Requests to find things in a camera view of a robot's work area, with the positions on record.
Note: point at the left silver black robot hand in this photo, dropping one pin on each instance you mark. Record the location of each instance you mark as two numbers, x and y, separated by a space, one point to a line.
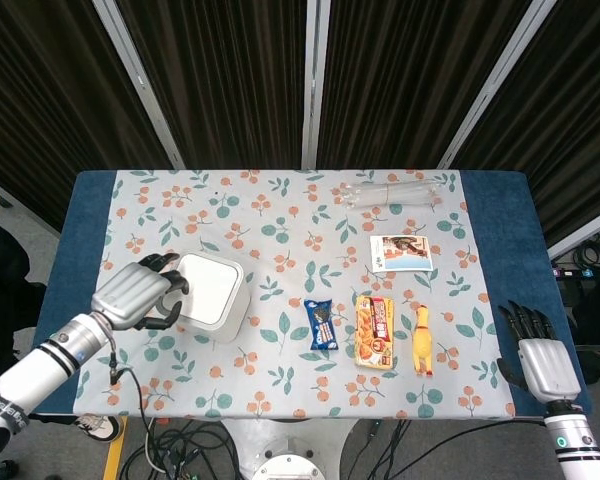
130 295

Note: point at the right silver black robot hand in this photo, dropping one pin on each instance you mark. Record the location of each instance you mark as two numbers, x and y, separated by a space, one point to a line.
547 365

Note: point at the white square plastic container lid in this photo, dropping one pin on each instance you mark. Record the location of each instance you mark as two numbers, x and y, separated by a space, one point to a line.
210 285

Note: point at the white square box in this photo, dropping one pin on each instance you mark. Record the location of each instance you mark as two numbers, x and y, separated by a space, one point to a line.
237 310

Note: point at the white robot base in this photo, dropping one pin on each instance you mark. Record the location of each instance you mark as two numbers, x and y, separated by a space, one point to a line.
290 445

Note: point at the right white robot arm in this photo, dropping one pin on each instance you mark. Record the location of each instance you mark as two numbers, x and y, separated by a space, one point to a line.
575 440

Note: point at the power strip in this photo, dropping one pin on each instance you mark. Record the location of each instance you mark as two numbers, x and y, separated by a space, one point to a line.
587 273

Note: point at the black fabric seat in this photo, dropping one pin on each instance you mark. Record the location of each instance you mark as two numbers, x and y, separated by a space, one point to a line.
5 280

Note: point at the yellow rubber chicken toy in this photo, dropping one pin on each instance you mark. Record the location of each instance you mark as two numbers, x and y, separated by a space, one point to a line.
422 340

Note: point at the blue table cover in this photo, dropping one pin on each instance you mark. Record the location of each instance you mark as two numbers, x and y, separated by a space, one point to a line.
500 240

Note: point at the white sneaker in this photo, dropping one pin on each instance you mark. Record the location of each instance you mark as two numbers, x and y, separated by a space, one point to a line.
97 429

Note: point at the yellow floor tape strip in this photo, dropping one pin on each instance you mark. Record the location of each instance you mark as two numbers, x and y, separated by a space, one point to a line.
115 450

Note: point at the floral fruit print tablecloth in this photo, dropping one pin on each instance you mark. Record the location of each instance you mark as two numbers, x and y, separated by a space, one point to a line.
290 235

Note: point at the yellow curry box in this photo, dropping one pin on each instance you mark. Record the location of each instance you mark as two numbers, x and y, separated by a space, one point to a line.
375 332

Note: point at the printed postcard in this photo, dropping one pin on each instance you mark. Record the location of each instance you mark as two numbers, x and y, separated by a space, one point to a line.
402 252

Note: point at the blue Oreo cookie packet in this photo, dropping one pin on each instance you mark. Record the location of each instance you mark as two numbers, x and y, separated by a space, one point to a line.
321 325

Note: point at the black partition panel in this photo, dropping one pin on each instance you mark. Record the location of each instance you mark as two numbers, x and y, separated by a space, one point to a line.
230 75
405 75
40 100
580 100

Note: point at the rubber band on tubes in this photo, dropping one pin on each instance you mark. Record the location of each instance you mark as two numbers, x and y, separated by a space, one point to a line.
389 194

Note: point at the silver partition post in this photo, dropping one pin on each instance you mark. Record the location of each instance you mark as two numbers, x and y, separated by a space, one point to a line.
495 85
140 85
314 85
585 230

